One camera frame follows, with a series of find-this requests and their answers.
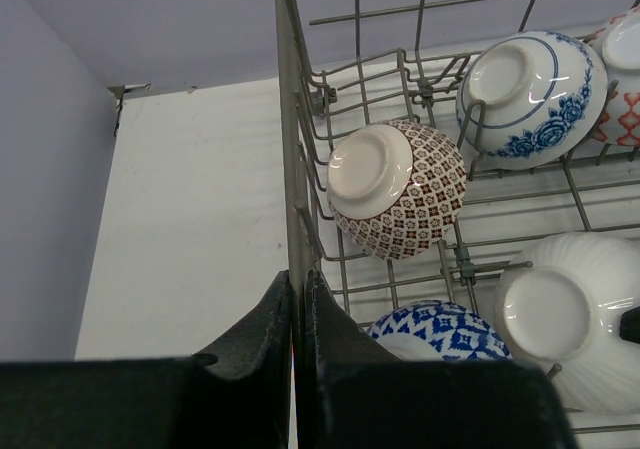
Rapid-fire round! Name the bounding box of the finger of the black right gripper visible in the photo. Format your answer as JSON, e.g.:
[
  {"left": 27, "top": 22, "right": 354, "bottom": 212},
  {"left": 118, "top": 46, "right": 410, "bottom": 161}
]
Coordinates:
[{"left": 619, "top": 307, "right": 640, "bottom": 344}]

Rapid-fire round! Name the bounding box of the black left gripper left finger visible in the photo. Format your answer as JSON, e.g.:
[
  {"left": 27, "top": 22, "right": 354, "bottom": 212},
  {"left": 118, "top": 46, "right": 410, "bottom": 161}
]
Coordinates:
[{"left": 1, "top": 271, "right": 292, "bottom": 448}]

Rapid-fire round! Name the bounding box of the red diamond pattern bowl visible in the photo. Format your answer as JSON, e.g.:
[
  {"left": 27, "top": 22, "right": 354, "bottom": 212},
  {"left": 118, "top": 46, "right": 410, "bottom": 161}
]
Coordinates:
[{"left": 589, "top": 7, "right": 639, "bottom": 147}]

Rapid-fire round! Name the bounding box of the blue zigzag pattern bowl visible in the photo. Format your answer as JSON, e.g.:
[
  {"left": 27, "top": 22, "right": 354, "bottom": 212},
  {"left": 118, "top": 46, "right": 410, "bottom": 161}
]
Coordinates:
[{"left": 366, "top": 300, "right": 511, "bottom": 361}]

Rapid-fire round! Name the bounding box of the white ribbed bowl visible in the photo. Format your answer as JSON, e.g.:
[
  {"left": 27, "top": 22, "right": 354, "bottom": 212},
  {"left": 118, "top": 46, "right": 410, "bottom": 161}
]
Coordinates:
[{"left": 493, "top": 232, "right": 639, "bottom": 415}]

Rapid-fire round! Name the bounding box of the blue floral bowl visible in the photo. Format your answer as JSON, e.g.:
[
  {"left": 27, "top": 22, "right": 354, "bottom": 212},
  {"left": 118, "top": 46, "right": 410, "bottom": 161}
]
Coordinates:
[{"left": 456, "top": 31, "right": 609, "bottom": 170}]

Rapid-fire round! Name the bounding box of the brown patterned bowl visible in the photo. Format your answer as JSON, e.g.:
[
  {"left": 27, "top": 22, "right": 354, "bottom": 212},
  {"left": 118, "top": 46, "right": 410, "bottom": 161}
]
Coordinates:
[{"left": 327, "top": 120, "right": 466, "bottom": 260}]

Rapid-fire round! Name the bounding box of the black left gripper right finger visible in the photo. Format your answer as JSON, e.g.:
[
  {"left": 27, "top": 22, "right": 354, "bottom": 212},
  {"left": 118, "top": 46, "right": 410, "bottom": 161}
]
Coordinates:
[{"left": 294, "top": 270, "right": 575, "bottom": 448}]

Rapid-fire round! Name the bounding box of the grey wire dish rack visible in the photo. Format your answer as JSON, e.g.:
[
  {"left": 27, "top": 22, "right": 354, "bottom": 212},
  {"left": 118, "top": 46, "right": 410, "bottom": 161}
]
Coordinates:
[{"left": 275, "top": 0, "right": 639, "bottom": 448}]

